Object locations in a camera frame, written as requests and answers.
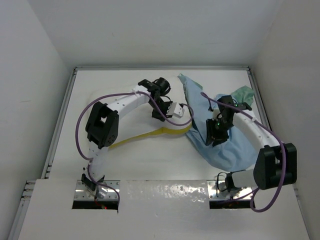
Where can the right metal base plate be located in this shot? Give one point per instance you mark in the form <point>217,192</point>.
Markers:
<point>217,191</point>

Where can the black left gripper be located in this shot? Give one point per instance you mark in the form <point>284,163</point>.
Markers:
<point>159,115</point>

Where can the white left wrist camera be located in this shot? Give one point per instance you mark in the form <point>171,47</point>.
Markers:
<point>175,110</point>

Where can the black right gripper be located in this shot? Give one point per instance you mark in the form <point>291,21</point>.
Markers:
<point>218,138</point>

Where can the white front cover board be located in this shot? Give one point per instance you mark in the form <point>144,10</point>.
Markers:
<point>156,210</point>

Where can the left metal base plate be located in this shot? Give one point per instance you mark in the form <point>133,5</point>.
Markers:
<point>102,193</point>

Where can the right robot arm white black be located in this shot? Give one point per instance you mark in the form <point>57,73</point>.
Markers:
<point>276,163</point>

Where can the metal base plate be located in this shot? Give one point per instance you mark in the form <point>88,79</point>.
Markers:
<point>217,191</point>
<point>102,193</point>

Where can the aluminium table frame rail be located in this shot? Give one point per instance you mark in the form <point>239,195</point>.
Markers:
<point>155,159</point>

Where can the white pillow yellow underside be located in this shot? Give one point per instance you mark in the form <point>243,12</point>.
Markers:
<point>139,124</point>

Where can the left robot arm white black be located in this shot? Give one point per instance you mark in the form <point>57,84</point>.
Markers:
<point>102,126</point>

